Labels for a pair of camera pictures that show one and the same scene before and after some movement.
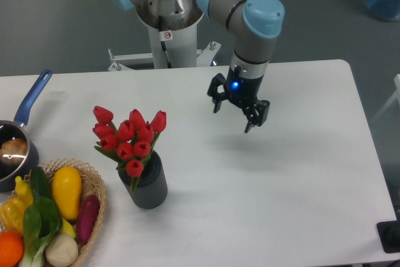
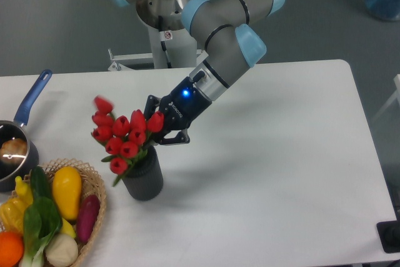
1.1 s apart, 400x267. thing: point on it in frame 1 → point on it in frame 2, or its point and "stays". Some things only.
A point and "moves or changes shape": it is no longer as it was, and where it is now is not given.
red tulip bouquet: (129, 143) moves or changes shape
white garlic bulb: (61, 251) stays
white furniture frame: (397, 95) stays
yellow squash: (66, 185) stays
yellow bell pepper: (12, 214) stays
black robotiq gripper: (242, 90) → (180, 109)
